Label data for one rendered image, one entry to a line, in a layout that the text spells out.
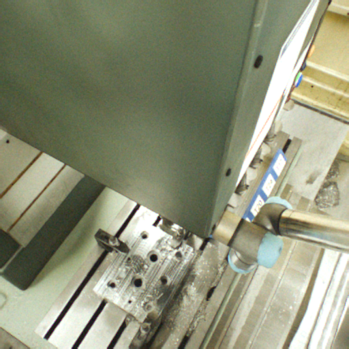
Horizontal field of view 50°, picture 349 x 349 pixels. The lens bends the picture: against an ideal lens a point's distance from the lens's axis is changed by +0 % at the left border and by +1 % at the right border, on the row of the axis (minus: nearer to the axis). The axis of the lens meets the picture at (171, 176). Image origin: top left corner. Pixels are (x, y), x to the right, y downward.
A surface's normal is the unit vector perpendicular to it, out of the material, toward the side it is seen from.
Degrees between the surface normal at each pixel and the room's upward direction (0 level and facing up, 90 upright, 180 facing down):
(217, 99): 90
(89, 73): 90
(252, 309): 7
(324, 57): 90
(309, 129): 24
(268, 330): 8
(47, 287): 0
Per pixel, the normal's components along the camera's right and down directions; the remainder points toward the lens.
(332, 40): -0.51, 0.74
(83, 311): 0.00, -0.50
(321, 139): -0.20, -0.15
